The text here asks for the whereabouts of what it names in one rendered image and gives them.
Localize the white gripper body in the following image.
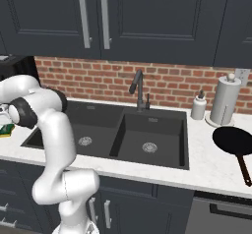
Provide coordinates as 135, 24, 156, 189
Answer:
0, 104, 13, 125

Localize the green and yellow sponge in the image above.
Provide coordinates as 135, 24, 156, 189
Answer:
0, 123, 17, 140

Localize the dark panel under sink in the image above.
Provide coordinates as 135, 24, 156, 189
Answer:
96, 174, 196, 208

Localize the black double sink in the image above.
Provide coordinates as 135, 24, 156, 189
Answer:
20, 99, 191, 171

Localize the black frying pan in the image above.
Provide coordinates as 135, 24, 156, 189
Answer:
212, 126, 252, 188

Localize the black countertop appliance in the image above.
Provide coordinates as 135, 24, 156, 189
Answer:
0, 54, 42, 88

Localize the dark drawer front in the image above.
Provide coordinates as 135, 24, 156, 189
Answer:
0, 211, 50, 234
0, 188, 42, 218

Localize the dark base cupboard door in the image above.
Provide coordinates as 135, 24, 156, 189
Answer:
40, 190, 103, 234
98, 190, 176, 234

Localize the black tap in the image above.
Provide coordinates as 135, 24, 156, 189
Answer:
128, 68, 152, 113

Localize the white soap dispenser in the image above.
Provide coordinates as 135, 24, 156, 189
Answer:
190, 89, 208, 121

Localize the paper towel roll on holder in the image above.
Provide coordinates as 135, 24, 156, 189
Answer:
205, 73, 242, 129

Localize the grey dishwasher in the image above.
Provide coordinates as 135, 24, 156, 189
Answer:
188, 190, 252, 234

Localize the dark wall cupboard door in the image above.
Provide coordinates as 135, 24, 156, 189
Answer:
94, 0, 231, 67
0, 0, 101, 61
213, 0, 252, 70

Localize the grey wall cupboard handle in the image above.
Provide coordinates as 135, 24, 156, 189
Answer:
99, 0, 113, 51
77, 0, 94, 50

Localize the grey base cupboard handle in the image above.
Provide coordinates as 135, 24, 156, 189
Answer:
103, 199, 113, 230
88, 197, 98, 226

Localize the grey wall socket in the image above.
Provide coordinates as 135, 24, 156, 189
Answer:
233, 68, 251, 87

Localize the black dishwasher handle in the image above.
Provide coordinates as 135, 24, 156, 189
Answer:
209, 203, 252, 221

